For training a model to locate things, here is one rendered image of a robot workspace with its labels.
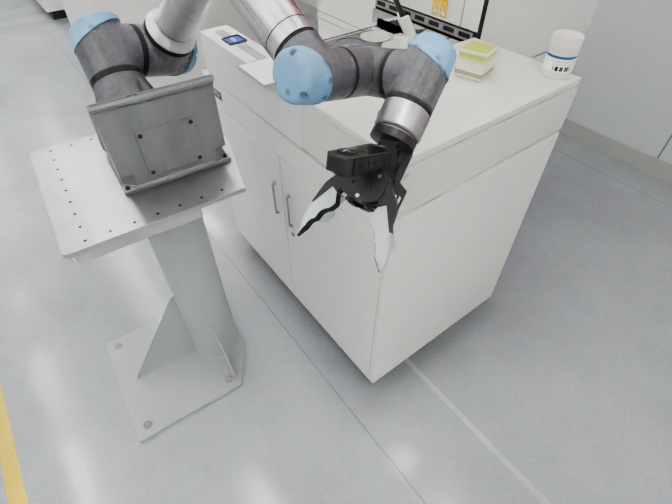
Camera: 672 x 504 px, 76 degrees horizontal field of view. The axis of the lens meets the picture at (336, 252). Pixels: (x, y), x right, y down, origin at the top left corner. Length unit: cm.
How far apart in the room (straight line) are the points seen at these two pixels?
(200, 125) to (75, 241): 36
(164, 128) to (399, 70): 55
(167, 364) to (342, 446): 70
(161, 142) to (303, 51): 51
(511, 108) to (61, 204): 103
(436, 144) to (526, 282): 124
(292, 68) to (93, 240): 58
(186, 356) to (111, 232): 83
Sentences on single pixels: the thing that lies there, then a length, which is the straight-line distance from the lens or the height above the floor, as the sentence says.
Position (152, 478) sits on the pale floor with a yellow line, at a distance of 159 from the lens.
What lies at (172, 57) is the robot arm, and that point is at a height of 102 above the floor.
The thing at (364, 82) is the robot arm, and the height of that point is 114.
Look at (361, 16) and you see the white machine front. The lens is 184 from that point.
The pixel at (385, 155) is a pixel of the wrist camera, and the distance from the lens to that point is 62.
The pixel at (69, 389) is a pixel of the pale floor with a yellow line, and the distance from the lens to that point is 186.
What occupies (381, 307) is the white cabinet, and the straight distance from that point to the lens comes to 116.
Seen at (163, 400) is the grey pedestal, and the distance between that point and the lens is 167.
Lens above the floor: 143
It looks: 46 degrees down
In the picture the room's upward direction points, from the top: straight up
